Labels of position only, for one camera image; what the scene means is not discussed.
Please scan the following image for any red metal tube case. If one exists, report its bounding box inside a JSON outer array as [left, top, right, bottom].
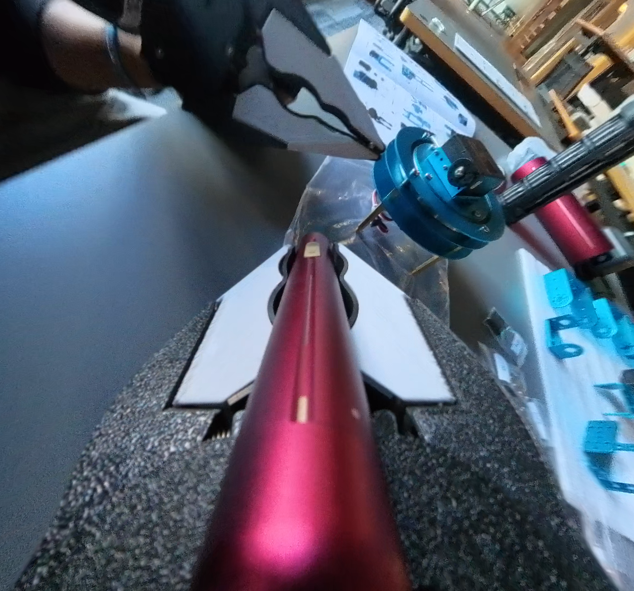
[[509, 155, 613, 266]]

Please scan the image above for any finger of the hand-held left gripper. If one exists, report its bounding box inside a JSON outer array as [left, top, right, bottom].
[[261, 9, 385, 149], [233, 83, 378, 159]]

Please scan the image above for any person's left hand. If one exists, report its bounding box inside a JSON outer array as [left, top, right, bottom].
[[116, 32, 164, 96]]

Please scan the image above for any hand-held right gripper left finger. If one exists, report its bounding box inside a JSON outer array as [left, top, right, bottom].
[[172, 247, 298, 407]]

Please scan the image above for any clear plastic bag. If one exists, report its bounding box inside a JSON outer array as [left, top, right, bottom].
[[287, 155, 449, 317]]

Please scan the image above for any long wooden table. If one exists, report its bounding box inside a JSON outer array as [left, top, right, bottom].
[[400, 0, 548, 137]]

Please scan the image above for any printed instruction sheet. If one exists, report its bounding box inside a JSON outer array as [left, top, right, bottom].
[[344, 19, 477, 140]]

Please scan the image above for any person's dark clothing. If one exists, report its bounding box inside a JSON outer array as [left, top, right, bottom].
[[0, 0, 184, 181]]

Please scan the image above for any white foam sheet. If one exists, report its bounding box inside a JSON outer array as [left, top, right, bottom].
[[515, 248, 634, 591]]

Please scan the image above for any red electric screwdriver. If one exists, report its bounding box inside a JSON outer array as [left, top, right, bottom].
[[195, 233, 412, 591]]

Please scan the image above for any black bit holder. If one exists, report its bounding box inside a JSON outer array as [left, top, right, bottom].
[[498, 108, 634, 225]]

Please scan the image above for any blue small U bracket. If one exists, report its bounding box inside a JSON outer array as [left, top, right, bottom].
[[546, 315, 585, 360]]

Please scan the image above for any blue round servo base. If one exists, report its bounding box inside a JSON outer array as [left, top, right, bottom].
[[354, 126, 507, 277]]

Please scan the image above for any blue wristband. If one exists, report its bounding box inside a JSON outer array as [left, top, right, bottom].
[[104, 22, 128, 84]]

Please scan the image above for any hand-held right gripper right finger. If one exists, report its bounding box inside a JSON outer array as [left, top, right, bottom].
[[341, 245, 455, 405]]

